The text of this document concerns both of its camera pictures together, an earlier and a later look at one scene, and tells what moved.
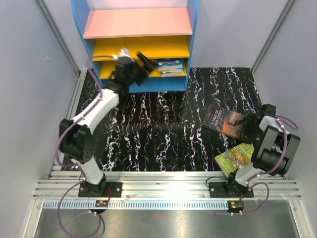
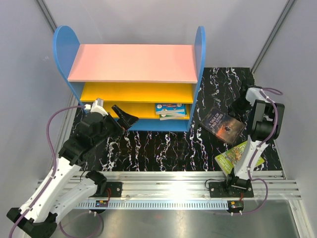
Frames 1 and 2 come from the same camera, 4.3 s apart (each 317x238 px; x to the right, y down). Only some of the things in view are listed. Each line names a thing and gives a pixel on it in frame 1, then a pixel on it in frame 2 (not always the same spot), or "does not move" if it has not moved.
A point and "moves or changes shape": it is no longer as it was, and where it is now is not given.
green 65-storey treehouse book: [230, 160] does not move
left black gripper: [148, 66] to [126, 120]
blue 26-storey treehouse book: [173, 69] to [183, 114]
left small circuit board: [101, 204] does not move
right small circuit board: [235, 206] does not move
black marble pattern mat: [163, 132] does not move
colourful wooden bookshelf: [162, 30] to [160, 84]
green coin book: [172, 74] to [164, 117]
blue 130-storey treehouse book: [174, 63] to [176, 108]
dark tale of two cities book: [222, 120] moves or changes shape
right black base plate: [218, 190] does not move
